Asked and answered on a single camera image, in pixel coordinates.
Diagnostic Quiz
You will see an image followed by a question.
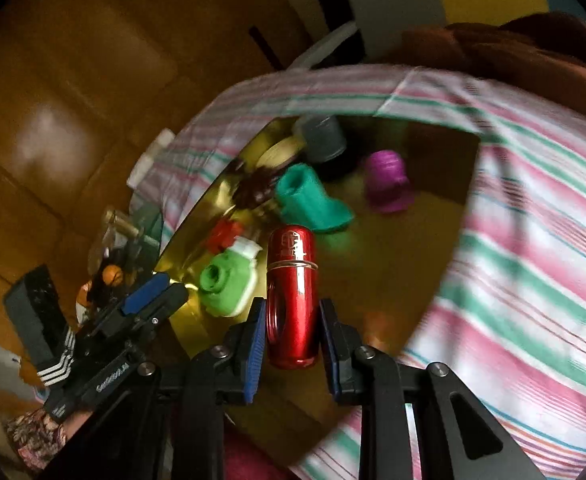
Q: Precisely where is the green white plug-in device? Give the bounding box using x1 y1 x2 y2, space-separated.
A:
198 236 262 318

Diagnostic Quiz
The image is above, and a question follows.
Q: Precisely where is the orange perforated block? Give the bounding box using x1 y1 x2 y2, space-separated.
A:
205 219 244 255

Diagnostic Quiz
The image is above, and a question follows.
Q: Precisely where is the red metal capsule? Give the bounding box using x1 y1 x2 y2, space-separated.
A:
266 226 319 370

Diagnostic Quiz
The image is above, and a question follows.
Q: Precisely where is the brown cupcake toy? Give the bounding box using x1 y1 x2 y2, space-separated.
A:
232 167 282 209

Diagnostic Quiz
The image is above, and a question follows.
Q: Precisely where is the green flanged tube part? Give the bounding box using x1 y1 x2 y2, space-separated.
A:
274 164 354 233

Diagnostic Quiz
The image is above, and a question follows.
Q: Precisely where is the magenta ribbed cone toy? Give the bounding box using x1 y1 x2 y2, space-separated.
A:
364 150 413 214

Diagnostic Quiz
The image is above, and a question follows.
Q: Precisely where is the grey jar black lid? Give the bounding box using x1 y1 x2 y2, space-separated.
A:
298 115 346 162

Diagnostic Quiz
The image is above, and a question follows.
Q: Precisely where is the person's left hand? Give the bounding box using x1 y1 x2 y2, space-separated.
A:
61 410 93 440

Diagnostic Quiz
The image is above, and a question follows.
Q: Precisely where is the striped bed sheet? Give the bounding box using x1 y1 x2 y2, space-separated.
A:
136 65 586 479

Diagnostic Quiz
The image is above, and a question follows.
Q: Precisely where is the gold metal tin box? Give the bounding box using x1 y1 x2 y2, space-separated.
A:
153 114 482 430

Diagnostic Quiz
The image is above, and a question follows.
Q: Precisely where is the wooden wardrobe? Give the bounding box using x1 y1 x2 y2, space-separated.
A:
0 0 311 353

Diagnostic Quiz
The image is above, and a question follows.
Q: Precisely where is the brown quilted blanket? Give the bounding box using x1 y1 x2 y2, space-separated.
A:
374 11 586 116

